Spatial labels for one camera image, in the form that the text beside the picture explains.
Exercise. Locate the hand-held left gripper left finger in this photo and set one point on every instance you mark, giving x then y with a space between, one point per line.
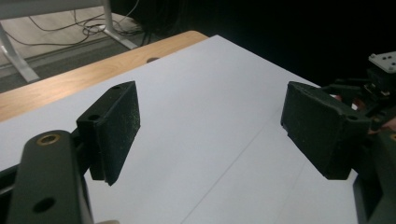
113 133

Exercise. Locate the wooden table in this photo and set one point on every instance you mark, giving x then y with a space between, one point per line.
77 84

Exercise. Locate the white metal desk frame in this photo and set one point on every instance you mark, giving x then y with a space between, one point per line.
18 62

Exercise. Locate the white table mat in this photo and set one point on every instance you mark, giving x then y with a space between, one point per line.
202 140

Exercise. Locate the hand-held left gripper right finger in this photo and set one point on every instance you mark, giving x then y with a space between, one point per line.
323 130

